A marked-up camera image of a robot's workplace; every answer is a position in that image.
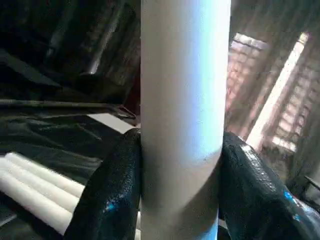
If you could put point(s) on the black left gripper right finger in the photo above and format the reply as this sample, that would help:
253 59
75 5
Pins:
250 200

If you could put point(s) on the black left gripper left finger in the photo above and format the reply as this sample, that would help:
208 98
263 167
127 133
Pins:
112 190

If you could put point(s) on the white flat board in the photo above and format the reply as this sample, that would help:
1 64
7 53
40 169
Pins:
112 123

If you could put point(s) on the dark metal rail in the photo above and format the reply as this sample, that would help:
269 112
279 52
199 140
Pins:
62 105

